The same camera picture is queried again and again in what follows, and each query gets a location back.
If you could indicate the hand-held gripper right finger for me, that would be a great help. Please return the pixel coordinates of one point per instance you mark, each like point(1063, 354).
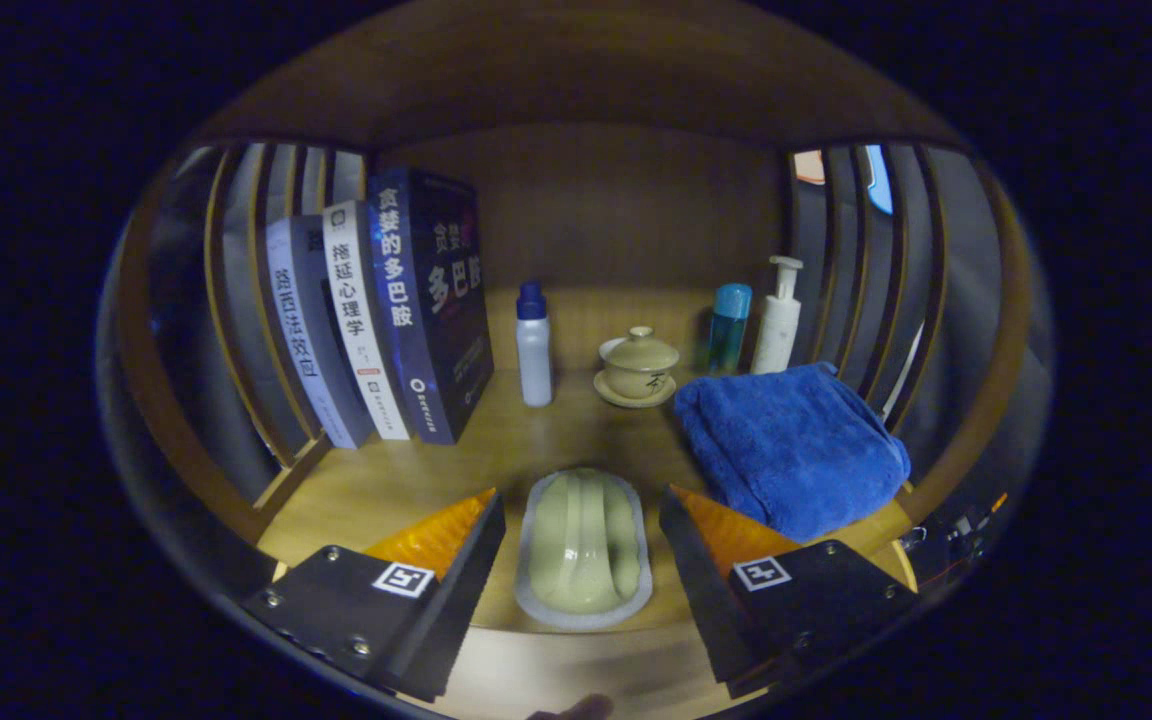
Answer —
point(701, 590)

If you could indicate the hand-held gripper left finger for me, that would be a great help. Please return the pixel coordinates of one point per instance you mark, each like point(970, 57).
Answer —
point(461, 600)

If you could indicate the pale green scrub brush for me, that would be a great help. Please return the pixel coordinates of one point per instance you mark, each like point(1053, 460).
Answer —
point(581, 540)

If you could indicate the wooden countertop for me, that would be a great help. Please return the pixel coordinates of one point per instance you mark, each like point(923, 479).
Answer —
point(496, 450)

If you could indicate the wooden cabinet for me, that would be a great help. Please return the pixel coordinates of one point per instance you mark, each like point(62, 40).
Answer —
point(616, 220)

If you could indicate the blue folded towel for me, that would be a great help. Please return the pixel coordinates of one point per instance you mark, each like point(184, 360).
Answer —
point(791, 450)

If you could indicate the beige lidded ceramic teacup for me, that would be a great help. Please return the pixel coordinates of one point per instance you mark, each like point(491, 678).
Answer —
point(638, 368)

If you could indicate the white bottle with blue cap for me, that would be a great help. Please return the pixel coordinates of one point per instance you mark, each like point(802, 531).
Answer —
point(534, 360)

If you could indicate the teal bottle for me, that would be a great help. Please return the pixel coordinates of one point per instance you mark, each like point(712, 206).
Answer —
point(728, 335)

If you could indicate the black and orange device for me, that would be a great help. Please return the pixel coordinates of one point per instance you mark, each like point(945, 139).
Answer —
point(956, 525)

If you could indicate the white pump bottle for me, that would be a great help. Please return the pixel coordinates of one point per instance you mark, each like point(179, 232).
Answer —
point(776, 335)

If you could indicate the dark blue book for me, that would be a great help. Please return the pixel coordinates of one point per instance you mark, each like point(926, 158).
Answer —
point(436, 310)

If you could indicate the white book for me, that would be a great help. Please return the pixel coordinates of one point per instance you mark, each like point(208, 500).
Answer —
point(361, 320)

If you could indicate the light blue book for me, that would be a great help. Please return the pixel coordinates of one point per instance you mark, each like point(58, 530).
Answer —
point(311, 340)

